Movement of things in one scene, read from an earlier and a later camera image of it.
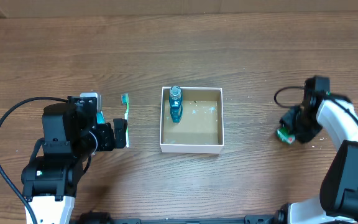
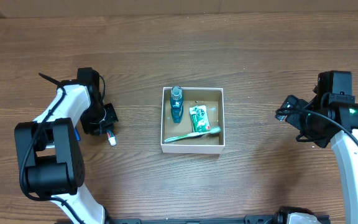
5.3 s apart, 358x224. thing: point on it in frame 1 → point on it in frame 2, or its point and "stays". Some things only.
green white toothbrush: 125,100 → 213,130
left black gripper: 107,137 → 109,115
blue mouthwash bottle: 176,104 stays
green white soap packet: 283,134 → 199,118
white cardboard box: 200,129 stays
